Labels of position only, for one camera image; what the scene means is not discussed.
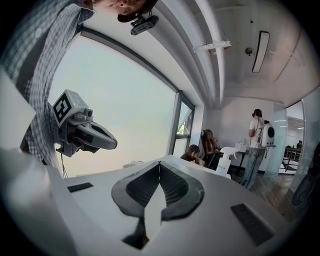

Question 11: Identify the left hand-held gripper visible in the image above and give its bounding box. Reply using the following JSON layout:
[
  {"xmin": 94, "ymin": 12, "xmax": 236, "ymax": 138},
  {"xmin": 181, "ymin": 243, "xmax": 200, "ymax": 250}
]
[{"xmin": 52, "ymin": 89, "xmax": 118, "ymax": 159}]

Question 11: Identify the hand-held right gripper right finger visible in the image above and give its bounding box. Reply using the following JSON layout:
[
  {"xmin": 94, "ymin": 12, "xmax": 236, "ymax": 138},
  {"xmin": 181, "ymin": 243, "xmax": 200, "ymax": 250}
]
[{"xmin": 159, "ymin": 161, "xmax": 205, "ymax": 222}]

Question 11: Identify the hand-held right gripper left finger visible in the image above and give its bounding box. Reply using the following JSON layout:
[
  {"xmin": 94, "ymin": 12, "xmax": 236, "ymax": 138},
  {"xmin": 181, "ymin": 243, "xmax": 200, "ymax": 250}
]
[{"xmin": 111, "ymin": 161, "xmax": 161, "ymax": 218}]

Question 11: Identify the person's left forearm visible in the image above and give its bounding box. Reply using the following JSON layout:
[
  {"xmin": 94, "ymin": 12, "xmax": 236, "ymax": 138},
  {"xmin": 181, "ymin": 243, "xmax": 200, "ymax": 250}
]
[{"xmin": 23, "ymin": 102, "xmax": 63, "ymax": 165}]

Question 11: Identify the person's left hand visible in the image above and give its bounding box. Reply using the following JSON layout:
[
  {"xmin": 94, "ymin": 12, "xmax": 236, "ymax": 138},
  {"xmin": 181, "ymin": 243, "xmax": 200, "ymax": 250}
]
[{"xmin": 67, "ymin": 124, "xmax": 84, "ymax": 149}]

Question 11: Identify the white spray bottle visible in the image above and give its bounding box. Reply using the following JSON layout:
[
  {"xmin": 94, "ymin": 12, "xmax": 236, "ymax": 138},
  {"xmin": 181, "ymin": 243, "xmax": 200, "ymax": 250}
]
[{"xmin": 216, "ymin": 146, "xmax": 240, "ymax": 176}]

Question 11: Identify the frosted glass door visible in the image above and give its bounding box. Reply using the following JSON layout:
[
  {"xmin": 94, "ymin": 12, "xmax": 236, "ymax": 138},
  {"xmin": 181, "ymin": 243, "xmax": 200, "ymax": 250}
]
[{"xmin": 273, "ymin": 102, "xmax": 289, "ymax": 176}]

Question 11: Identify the metal railing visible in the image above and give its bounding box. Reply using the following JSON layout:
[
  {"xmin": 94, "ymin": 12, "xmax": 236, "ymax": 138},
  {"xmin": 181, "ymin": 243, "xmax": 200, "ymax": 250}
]
[{"xmin": 282, "ymin": 147, "xmax": 301, "ymax": 174}]

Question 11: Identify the person's plaid shirt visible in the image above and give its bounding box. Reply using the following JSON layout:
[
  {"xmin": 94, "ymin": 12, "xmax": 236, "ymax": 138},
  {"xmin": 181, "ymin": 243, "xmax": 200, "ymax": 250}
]
[{"xmin": 0, "ymin": 0, "xmax": 96, "ymax": 166}]

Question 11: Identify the person's head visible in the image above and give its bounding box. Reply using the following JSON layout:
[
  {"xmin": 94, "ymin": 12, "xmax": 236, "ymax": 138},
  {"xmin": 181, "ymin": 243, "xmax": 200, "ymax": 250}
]
[{"xmin": 82, "ymin": 0, "xmax": 159, "ymax": 23}]

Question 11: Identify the black-framed ceiling lamp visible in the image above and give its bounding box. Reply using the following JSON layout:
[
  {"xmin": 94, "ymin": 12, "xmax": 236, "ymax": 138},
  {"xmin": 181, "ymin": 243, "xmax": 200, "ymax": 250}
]
[{"xmin": 251, "ymin": 30, "xmax": 271, "ymax": 74}]

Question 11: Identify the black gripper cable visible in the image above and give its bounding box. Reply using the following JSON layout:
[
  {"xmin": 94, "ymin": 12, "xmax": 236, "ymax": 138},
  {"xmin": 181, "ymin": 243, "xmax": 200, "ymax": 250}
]
[{"xmin": 59, "ymin": 152, "xmax": 69, "ymax": 179}]

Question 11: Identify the black window frame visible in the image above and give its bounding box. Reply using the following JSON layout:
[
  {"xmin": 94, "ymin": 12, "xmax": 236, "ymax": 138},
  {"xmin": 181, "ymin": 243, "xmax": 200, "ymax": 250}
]
[{"xmin": 79, "ymin": 26, "xmax": 196, "ymax": 161}]

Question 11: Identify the black head camera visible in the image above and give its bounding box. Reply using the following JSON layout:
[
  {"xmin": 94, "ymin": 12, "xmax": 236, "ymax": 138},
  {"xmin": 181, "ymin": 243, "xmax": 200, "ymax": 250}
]
[{"xmin": 129, "ymin": 14, "xmax": 160, "ymax": 36}]

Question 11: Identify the white ceiling bracket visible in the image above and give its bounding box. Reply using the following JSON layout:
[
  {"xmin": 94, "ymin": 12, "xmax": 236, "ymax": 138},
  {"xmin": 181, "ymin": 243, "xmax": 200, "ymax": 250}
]
[{"xmin": 192, "ymin": 41, "xmax": 232, "ymax": 54}]

